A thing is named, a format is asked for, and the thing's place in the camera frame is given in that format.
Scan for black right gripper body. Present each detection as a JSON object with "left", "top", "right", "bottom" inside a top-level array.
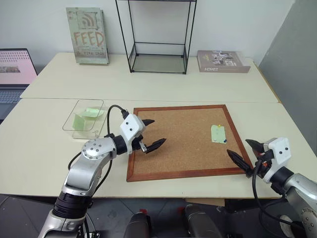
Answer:
[{"left": 253, "top": 144, "right": 273, "bottom": 175}]

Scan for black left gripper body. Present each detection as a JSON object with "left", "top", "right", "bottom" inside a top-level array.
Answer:
[{"left": 131, "top": 133, "right": 150, "bottom": 153}]

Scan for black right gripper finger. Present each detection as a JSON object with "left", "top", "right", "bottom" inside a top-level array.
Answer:
[
  {"left": 245, "top": 139, "right": 264, "bottom": 156},
  {"left": 226, "top": 149, "right": 256, "bottom": 178}
]

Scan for wood-framed cork board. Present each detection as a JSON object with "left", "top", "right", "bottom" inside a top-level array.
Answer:
[{"left": 126, "top": 104, "right": 255, "bottom": 183}]

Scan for pale green paper note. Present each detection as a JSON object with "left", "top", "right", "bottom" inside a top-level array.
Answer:
[{"left": 210, "top": 123, "right": 227, "bottom": 144}]

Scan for folded green paper note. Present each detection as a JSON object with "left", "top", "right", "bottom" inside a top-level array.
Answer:
[{"left": 72, "top": 113, "right": 86, "bottom": 131}]

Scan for clear plastic tray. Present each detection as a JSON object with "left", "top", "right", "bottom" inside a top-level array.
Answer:
[{"left": 61, "top": 99, "right": 106, "bottom": 139}]

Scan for dark rounded shape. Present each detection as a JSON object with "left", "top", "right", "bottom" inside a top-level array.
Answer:
[
  {"left": 123, "top": 211, "right": 152, "bottom": 238},
  {"left": 184, "top": 203, "right": 224, "bottom": 238}
]

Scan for brown HOMES book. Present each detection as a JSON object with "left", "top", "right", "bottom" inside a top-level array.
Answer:
[{"left": 197, "top": 50, "right": 251, "bottom": 74}]

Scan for grey partition panel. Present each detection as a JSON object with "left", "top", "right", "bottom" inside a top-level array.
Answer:
[{"left": 257, "top": 0, "right": 317, "bottom": 159}]

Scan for green FEED book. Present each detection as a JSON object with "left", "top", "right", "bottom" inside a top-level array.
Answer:
[{"left": 65, "top": 6, "right": 110, "bottom": 66}]

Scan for laptop with pink screen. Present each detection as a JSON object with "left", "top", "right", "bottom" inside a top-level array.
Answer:
[{"left": 0, "top": 48, "right": 39, "bottom": 120}]

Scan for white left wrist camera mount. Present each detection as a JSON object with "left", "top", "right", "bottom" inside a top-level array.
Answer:
[{"left": 119, "top": 114, "right": 146, "bottom": 155}]

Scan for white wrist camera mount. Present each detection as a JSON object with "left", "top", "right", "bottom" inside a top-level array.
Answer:
[
  {"left": 262, "top": 137, "right": 290, "bottom": 184},
  {"left": 119, "top": 114, "right": 146, "bottom": 155}
]

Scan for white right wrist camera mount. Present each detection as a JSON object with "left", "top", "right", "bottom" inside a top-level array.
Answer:
[{"left": 262, "top": 137, "right": 290, "bottom": 184}]

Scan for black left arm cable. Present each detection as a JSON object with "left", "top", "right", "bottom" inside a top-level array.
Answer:
[{"left": 67, "top": 105, "right": 129, "bottom": 199}]

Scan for black wire frame glass stand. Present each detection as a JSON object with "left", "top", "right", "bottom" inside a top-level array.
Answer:
[{"left": 115, "top": 0, "right": 198, "bottom": 75}]

